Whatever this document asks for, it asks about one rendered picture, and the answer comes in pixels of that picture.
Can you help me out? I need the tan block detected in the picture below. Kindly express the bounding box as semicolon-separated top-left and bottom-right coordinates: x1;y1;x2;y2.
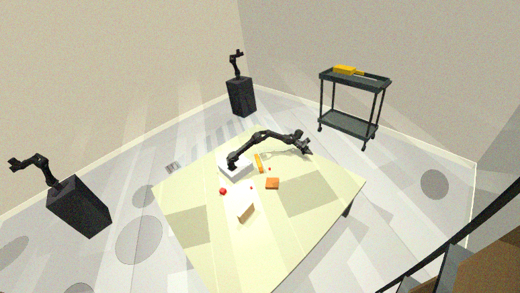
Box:
236;200;255;224

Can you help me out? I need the orange square block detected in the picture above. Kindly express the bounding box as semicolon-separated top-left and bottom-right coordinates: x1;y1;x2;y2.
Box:
265;177;279;190

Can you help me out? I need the orange rectangular board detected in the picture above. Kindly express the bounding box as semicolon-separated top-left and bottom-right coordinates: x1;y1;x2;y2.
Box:
255;154;264;174

